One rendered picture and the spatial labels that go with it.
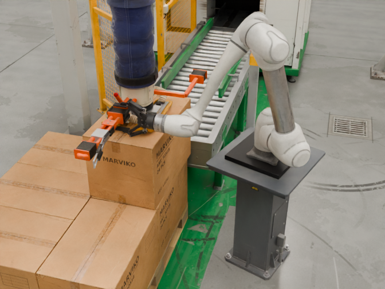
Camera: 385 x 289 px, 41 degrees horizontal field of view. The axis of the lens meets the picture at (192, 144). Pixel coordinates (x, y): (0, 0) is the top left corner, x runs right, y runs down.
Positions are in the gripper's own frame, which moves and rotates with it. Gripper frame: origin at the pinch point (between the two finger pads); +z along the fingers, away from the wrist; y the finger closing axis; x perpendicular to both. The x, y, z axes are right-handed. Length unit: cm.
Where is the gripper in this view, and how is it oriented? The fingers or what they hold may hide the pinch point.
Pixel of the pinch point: (117, 116)
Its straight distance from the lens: 259.7
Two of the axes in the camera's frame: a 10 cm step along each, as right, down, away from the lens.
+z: -9.6, -1.5, 2.4
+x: 2.9, -5.1, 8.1
